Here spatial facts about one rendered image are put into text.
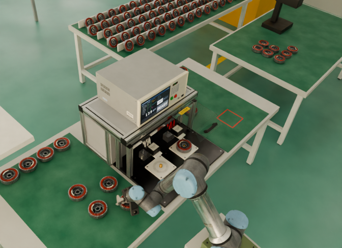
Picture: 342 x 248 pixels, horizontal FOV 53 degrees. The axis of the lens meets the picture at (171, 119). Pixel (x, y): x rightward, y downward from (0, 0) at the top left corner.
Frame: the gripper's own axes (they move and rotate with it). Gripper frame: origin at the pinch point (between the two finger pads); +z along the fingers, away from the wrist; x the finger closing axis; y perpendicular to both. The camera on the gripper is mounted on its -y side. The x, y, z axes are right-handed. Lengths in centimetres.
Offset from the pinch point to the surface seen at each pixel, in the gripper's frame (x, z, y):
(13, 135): 53, -22, 50
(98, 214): 19.3, -4.2, -2.2
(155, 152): -25.6, -1.1, 24.7
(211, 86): -107, 46, 77
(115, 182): 3.8, 5.2, 13.8
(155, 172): -23.7, 5.3, 13.2
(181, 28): -124, 97, 166
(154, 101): -26, -27, 51
